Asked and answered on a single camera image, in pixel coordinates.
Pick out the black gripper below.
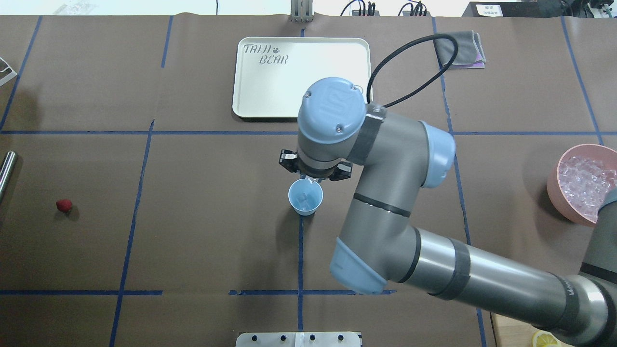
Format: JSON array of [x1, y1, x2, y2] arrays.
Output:
[[279, 149, 353, 182]]

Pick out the red strawberry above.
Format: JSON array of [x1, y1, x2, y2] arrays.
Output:
[[55, 199, 73, 214]]

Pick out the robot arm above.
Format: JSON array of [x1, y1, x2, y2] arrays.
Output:
[[279, 77, 616, 347]]

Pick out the light blue cup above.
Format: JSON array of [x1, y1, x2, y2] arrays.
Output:
[[287, 178, 323, 216]]

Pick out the pile of clear ice cubes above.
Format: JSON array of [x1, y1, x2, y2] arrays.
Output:
[[558, 156, 617, 222]]

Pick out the cream bear tray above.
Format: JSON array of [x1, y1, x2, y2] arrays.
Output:
[[232, 37, 372, 120]]

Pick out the grey folded cloth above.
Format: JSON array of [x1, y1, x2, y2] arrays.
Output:
[[435, 30, 487, 69]]

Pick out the steel muddler black tip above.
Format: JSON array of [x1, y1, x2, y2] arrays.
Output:
[[0, 151, 18, 201]]

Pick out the wooden cutting board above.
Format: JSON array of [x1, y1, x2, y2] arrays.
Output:
[[491, 313, 569, 347]]

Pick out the pink bowl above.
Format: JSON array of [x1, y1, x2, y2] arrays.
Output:
[[547, 144, 616, 227]]

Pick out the lemon slices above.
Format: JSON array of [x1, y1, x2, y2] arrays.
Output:
[[531, 330, 563, 347]]

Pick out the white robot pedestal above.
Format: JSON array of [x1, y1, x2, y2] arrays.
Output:
[[235, 331, 363, 347]]

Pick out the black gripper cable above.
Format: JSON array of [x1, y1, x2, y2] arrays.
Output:
[[366, 34, 459, 107]]

